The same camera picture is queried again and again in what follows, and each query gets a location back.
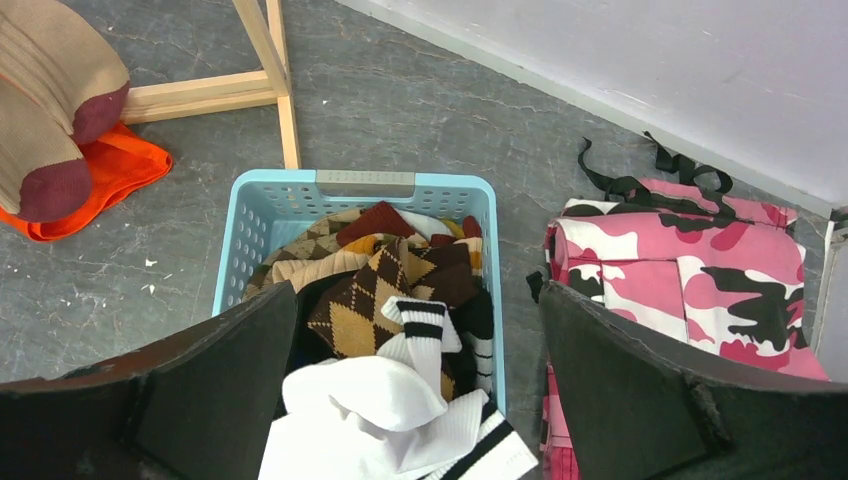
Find wooden drying rack frame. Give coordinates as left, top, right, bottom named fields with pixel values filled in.
left=122, top=0, right=301, bottom=169

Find pink camouflage trousers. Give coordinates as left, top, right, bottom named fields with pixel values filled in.
left=528, top=149, right=832, bottom=479

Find brown argyle sock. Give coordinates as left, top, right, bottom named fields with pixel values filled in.
left=306, top=238, right=483, bottom=358

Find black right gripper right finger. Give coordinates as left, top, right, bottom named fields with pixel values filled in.
left=537, top=281, right=847, bottom=479

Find tan sock maroon toe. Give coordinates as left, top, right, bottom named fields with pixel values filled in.
left=1, top=0, right=130, bottom=144
left=1, top=80, right=92, bottom=223

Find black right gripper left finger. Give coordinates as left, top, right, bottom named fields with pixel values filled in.
left=1, top=284, right=298, bottom=479

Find white sock with black stripes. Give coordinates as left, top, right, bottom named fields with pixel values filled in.
left=258, top=296, right=538, bottom=479

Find light blue laundry basket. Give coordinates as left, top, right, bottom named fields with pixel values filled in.
left=212, top=169, right=508, bottom=413

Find orange cloth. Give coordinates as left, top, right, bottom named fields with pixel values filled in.
left=1, top=122, right=173, bottom=243

